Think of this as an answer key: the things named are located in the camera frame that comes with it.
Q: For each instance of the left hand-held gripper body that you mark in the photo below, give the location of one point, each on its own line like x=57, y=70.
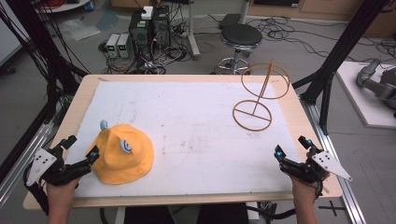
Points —
x=62, y=171

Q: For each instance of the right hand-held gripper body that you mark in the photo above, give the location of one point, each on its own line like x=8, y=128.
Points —
x=302, y=171

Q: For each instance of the yellow bucket hat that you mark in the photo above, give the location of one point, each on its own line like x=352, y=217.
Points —
x=124, y=165

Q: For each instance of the person's right hand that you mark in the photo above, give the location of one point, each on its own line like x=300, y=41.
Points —
x=306, y=188

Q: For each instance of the person's left hand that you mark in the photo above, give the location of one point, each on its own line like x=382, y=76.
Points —
x=62, y=190

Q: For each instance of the black tape cross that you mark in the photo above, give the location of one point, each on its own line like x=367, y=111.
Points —
x=332, y=207

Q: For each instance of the wooden hat stand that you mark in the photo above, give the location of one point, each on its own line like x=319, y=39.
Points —
x=252, y=114

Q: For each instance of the white platform board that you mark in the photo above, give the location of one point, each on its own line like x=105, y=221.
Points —
x=358, y=99

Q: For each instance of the white table mat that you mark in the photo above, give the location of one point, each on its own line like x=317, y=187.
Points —
x=199, y=140

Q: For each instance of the grey power supply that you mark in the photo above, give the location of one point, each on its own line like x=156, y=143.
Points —
x=112, y=45
x=124, y=46

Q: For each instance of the person's dark trousers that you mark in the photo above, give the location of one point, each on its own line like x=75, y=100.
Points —
x=186, y=214

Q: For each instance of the clear plastic sheet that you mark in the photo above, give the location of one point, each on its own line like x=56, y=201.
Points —
x=79, y=29

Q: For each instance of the black round stool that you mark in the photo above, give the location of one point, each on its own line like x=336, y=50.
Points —
x=241, y=35

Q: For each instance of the black computer tower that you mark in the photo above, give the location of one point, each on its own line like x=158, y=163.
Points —
x=140, y=37
x=161, y=26

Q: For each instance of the grey metal stand leg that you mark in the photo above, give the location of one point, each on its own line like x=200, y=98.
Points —
x=193, y=34

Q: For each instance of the white box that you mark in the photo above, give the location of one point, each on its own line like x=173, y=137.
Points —
x=147, y=13

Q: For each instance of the aluminium rail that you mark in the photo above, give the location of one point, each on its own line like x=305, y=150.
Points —
x=336, y=161
x=21, y=168

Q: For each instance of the black frame post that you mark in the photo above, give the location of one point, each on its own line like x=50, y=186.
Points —
x=37, y=40
x=342, y=46

